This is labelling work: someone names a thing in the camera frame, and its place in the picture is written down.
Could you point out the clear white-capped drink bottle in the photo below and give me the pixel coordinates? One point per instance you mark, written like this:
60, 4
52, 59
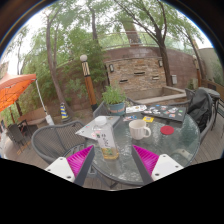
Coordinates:
106, 140

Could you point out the grey wall utility box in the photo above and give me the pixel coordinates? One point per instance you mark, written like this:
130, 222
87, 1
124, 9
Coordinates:
174, 79

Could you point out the blue and yellow striped bollard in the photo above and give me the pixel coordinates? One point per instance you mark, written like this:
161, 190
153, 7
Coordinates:
64, 111

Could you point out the leaning thin-trunk tree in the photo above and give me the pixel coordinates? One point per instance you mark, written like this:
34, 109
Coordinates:
53, 66

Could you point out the green plant in blue pot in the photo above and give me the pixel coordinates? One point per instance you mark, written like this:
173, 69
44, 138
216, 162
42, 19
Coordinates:
114, 98

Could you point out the globe-topped wooden lamp post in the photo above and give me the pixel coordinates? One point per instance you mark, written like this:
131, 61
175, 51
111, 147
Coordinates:
89, 86
197, 71

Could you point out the silver sticker-covered laptop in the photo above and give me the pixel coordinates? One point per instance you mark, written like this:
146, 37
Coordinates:
86, 131

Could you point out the small colourful card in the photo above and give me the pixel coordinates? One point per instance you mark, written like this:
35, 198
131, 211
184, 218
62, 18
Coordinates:
130, 118

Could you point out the dark metal chair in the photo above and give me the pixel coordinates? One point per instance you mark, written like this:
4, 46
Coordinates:
16, 133

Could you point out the black backpack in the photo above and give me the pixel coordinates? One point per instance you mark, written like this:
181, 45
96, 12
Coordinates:
199, 108

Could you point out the orange patio umbrella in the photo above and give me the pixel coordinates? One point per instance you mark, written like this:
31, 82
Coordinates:
13, 88

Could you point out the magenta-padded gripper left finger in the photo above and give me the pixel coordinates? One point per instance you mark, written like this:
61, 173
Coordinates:
58, 166

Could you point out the white printed booklet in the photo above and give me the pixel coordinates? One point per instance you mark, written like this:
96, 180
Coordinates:
136, 109

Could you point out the black wall lantern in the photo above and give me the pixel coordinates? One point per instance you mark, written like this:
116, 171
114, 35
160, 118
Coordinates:
111, 68
160, 63

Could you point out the yellow card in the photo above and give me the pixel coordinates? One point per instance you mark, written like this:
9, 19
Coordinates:
148, 119

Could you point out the white ribbed mug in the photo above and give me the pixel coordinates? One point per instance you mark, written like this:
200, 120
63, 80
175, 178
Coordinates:
137, 130

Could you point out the black sticker-covered laptop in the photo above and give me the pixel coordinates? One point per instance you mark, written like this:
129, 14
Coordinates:
165, 113

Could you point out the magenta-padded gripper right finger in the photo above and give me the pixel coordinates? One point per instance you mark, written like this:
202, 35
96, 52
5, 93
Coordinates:
166, 165

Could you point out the forked dark-trunk tree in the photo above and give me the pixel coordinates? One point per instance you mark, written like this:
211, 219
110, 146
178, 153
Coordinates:
164, 63

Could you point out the flat round red coaster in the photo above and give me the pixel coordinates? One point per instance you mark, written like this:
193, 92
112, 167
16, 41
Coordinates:
167, 130

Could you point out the wooden bench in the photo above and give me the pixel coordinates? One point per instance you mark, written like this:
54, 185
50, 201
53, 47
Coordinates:
33, 116

